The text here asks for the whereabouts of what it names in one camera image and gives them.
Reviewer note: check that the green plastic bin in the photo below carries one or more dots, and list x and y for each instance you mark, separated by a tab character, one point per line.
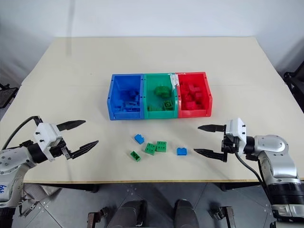
153	99

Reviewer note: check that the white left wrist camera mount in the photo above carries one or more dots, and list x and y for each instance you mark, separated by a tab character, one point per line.
46	136

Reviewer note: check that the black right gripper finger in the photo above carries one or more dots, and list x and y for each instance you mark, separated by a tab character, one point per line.
211	128
209	153

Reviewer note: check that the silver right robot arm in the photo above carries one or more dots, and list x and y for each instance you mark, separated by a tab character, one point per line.
275	154

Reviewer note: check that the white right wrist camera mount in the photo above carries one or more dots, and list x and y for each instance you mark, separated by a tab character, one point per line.
236	129

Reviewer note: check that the table leg caster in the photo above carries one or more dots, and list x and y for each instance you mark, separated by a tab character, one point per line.
224	215
97	217

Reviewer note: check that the red toy brick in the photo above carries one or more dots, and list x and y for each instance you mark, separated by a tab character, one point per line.
190	105
185	97
195	88
199	97
184	86

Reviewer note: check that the black table frame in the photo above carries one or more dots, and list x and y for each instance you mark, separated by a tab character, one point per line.
142	185

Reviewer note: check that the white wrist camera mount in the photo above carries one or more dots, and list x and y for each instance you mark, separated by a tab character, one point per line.
46	136
236	129

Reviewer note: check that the dark rounded shape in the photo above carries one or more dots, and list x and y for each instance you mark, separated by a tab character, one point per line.
186	213
130	213

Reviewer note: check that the long blue toy brick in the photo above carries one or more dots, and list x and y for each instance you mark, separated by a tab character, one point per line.
130	103

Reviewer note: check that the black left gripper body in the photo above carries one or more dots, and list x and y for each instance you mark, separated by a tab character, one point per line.
59	148

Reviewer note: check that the blue plastic bin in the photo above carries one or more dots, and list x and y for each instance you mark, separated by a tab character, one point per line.
124	95

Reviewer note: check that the black mesh chair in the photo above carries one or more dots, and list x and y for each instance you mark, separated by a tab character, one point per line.
7	95

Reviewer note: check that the black metal stand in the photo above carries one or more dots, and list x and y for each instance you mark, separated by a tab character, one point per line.
295	80

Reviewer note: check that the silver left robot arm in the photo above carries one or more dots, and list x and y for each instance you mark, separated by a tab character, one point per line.
14	164

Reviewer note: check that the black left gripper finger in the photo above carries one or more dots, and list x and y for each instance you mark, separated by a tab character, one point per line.
84	148
71	124

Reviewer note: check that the dark green brick cluster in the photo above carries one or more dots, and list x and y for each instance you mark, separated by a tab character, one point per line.
163	91

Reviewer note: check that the long green toy brick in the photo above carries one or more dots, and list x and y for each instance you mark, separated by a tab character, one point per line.
155	108

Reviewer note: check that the white tape strip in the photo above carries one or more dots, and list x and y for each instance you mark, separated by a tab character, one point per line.
174	80

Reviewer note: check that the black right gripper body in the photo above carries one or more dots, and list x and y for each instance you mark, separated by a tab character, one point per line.
228	145

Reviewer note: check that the red plastic bin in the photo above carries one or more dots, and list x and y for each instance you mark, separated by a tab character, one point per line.
206	95

